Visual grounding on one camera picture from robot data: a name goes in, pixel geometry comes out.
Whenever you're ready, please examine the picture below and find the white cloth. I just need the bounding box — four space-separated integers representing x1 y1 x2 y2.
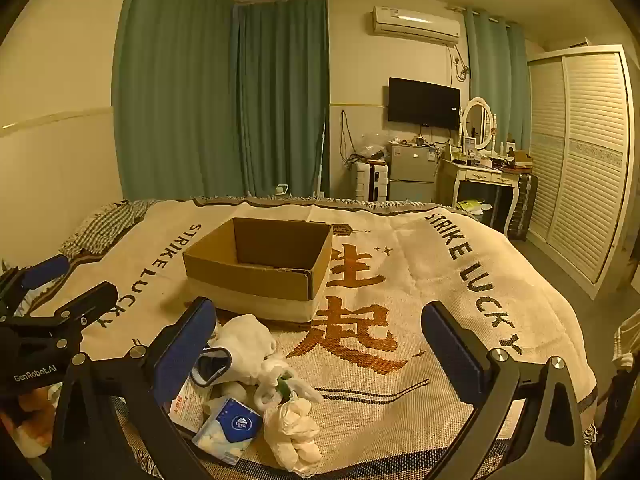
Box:
262 396 324 477

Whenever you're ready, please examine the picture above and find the light striped garment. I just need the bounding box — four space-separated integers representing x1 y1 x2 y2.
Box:
610 309 640 372

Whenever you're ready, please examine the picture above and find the blue tissue packet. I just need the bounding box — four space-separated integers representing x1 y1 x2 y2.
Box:
192 395 264 467

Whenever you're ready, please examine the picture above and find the white plush toy green trim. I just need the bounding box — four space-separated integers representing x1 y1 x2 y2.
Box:
252 355 325 409

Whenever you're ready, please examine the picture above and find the white air conditioner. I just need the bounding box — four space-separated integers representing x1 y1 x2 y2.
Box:
370 5 464 47

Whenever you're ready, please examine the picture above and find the yellow green bag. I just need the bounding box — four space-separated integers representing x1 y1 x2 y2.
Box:
454 198 494 217

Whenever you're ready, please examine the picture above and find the wide green curtain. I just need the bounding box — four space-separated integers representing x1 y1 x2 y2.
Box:
113 0 242 201

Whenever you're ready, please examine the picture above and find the narrow green curtain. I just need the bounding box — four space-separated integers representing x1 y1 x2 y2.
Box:
462 7 532 162

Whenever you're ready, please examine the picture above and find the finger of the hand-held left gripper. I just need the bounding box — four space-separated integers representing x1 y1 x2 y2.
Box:
0 253 71 313
20 281 120 348

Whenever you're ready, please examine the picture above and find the dark cloth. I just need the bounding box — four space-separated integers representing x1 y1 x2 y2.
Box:
594 369 640 480

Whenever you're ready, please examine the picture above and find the red label wipes packet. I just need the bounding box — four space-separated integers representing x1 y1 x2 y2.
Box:
167 376 217 437

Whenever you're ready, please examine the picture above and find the dark wall cable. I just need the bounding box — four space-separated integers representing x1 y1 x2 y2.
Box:
340 109 353 167

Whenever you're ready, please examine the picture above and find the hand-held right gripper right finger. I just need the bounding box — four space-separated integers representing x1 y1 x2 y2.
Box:
421 301 601 480

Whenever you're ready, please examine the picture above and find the white louvred wardrobe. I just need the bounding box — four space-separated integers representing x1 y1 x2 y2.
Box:
526 44 637 302

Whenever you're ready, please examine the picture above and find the cream printed blanket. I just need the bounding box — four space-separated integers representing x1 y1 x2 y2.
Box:
30 197 599 480

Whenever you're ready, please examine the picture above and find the oval white vanity mirror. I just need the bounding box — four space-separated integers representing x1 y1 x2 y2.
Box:
458 96 499 152

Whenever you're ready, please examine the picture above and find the checked cloth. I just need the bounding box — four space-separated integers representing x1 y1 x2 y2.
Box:
59 198 162 259

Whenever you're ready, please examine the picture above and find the dark suitcase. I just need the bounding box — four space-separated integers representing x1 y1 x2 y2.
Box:
504 172 539 242

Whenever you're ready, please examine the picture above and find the white pole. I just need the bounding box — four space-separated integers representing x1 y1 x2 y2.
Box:
317 109 328 198

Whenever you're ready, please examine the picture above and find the black wall television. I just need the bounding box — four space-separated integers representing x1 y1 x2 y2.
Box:
387 77 462 131

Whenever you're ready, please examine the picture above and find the cardboard box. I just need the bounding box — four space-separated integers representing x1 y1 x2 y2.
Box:
182 217 335 330

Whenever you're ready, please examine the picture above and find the small grey fridge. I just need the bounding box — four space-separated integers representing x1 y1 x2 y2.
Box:
388 142 437 204

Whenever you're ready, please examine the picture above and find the white sock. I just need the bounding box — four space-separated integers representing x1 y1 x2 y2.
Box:
192 313 278 387

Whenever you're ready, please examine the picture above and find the orange plush toy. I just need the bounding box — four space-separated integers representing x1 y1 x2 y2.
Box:
0 389 57 457

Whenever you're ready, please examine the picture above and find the white dressing table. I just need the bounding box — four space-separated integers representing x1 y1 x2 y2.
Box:
434 156 522 237

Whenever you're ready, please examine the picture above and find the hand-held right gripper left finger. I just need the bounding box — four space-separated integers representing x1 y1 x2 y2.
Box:
50 297 218 480

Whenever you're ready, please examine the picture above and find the clear plastic bag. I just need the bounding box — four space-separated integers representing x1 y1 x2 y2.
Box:
356 132 392 162

